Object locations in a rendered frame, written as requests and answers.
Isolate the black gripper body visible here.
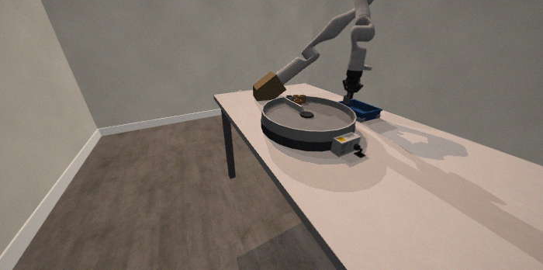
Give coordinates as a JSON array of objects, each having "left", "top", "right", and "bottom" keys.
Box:
[{"left": 346, "top": 70, "right": 363, "bottom": 87}]

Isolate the blue square tray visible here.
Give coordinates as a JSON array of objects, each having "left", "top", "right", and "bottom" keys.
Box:
[{"left": 339, "top": 99, "right": 382, "bottom": 123}]

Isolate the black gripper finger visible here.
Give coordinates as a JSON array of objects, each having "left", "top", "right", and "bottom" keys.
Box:
[
  {"left": 343, "top": 79, "right": 350, "bottom": 97},
  {"left": 348, "top": 80, "right": 363, "bottom": 100}
]

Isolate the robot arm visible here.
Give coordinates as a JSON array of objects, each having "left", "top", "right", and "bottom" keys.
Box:
[{"left": 275, "top": 0, "right": 375, "bottom": 84}]

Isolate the grey round turning table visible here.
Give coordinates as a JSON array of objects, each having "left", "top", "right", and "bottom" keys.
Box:
[{"left": 261, "top": 96, "right": 366, "bottom": 158}]

